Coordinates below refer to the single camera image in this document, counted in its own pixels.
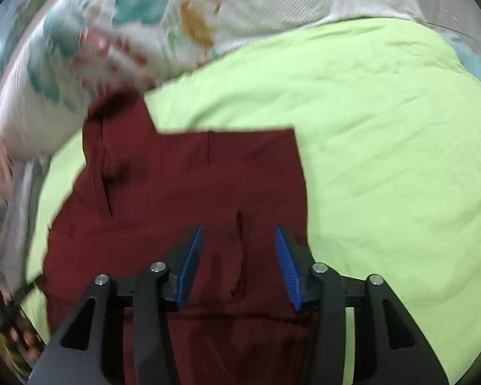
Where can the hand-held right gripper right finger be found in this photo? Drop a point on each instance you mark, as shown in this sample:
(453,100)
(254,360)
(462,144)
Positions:
(287,264)

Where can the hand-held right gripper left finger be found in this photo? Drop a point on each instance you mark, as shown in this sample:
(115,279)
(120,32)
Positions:
(190,264)

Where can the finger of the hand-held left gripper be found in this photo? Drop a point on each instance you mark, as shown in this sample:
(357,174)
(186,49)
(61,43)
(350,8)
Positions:
(30,286)

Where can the dark red knit sweater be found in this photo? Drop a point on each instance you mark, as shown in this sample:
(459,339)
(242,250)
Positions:
(204,176)

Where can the grey folded towel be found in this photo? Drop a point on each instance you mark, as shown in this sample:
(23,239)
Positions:
(24,208)

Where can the light green bed sheet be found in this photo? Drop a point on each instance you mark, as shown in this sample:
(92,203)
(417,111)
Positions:
(384,148)

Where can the white floral quilt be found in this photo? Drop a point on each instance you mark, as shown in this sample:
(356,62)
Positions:
(164,20)

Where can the light blue cloth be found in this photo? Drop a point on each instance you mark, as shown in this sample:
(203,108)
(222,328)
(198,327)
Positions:
(473,64)

